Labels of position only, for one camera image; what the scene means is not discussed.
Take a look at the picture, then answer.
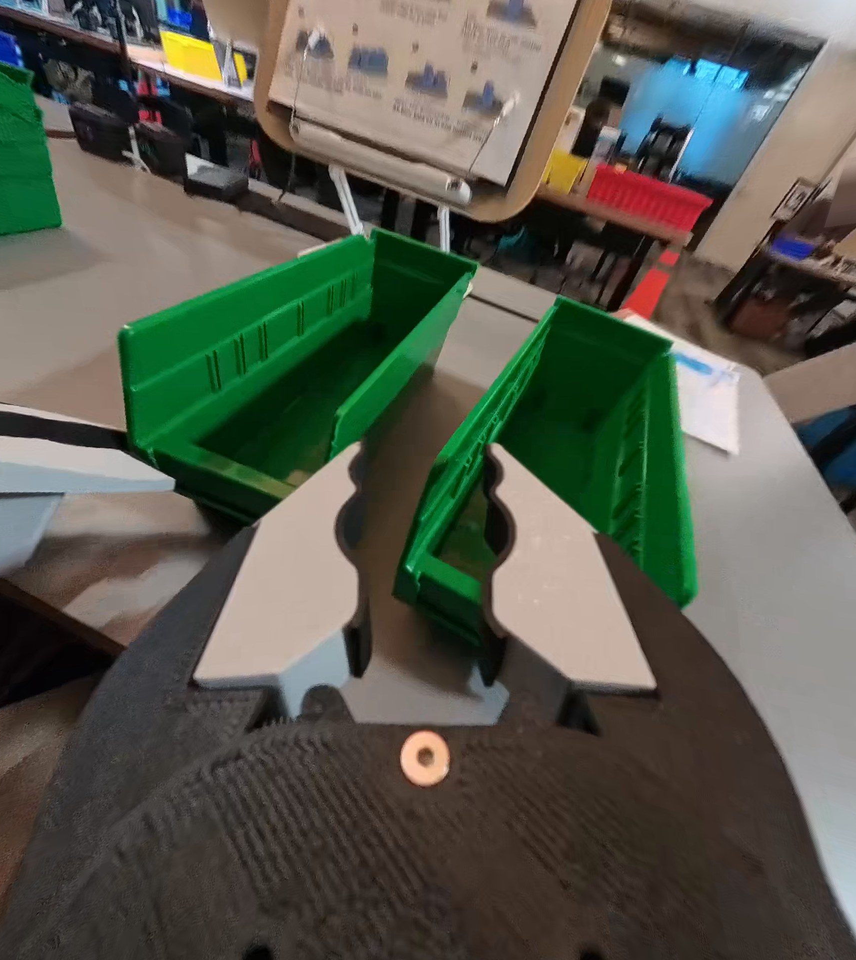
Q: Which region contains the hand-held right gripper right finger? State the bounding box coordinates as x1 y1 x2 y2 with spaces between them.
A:
477 441 659 693

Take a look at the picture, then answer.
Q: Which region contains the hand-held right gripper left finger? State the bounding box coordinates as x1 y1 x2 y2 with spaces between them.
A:
193 441 372 723

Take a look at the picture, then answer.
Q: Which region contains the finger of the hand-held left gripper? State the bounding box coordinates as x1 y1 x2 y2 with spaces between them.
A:
0 396 130 456
0 447 176 580

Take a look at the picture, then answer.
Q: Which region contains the grey desk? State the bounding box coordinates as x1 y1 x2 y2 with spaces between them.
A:
0 97 856 960

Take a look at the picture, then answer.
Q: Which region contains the white paper sheet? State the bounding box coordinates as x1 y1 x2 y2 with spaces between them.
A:
669 336 742 456

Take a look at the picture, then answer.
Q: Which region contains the black battery box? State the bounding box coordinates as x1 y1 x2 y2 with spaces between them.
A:
131 120 189 181
68 99 134 162

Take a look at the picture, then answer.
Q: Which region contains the flat black case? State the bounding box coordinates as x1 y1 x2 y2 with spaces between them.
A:
185 166 250 205

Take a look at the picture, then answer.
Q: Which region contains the white board stand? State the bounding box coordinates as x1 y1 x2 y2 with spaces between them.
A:
326 165 453 252

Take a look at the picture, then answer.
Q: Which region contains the red plastic bin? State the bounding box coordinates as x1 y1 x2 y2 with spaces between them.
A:
587 163 715 232

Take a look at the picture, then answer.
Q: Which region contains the yellow plastic bin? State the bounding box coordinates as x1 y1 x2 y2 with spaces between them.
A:
542 148 600 195
160 28 224 84

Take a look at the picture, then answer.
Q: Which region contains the tan instruction board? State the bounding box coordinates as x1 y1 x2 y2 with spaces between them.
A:
254 0 613 224

